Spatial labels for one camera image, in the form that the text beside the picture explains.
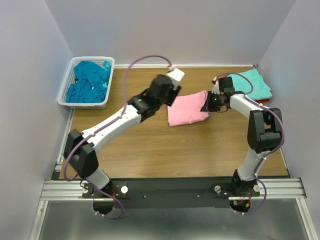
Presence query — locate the pink t shirt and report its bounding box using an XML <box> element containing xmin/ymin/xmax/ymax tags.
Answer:
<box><xmin>167</xmin><ymin>90</ymin><xmax>209</xmax><ymax>127</ymax></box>

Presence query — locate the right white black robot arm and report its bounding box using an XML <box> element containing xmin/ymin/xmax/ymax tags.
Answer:
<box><xmin>201</xmin><ymin>75</ymin><xmax>285</xmax><ymax>196</ymax></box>

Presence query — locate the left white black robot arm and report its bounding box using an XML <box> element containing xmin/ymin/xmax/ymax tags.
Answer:
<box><xmin>63</xmin><ymin>69</ymin><xmax>185</xmax><ymax>198</ymax></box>

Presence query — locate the folded red t shirt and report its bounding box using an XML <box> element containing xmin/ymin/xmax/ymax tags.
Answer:
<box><xmin>256</xmin><ymin>98</ymin><xmax>270</xmax><ymax>104</ymax></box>

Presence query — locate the folded teal t shirt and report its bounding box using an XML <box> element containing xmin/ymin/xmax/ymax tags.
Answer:
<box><xmin>229</xmin><ymin>68</ymin><xmax>273</xmax><ymax>101</ymax></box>

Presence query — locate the light teal cloth in basket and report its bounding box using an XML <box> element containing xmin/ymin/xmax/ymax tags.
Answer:
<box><xmin>102</xmin><ymin>59</ymin><xmax>112</xmax><ymax>71</ymax></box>

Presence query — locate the blue t shirt in basket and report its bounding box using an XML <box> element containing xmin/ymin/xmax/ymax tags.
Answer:
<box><xmin>66</xmin><ymin>61</ymin><xmax>111</xmax><ymax>104</ymax></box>

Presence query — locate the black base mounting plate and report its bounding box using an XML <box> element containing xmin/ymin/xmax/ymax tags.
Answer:
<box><xmin>82</xmin><ymin>177</ymin><xmax>261</xmax><ymax>214</ymax></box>

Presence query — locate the white plastic basket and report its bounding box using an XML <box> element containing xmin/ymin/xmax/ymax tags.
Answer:
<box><xmin>58</xmin><ymin>56</ymin><xmax>115</xmax><ymax>109</ymax></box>

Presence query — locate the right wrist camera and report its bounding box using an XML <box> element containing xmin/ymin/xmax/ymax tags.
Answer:
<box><xmin>211</xmin><ymin>77</ymin><xmax>221</xmax><ymax>94</ymax></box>

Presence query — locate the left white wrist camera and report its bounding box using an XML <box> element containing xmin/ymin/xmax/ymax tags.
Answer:
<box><xmin>166</xmin><ymin>68</ymin><xmax>185</xmax><ymax>88</ymax></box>

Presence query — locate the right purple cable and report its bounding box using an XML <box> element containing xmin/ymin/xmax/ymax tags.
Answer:
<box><xmin>211</xmin><ymin>72</ymin><xmax>286</xmax><ymax>216</ymax></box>

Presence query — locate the aluminium frame rail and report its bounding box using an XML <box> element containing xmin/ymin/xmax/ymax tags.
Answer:
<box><xmin>39</xmin><ymin>179</ymin><xmax>88</xmax><ymax>201</ymax></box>

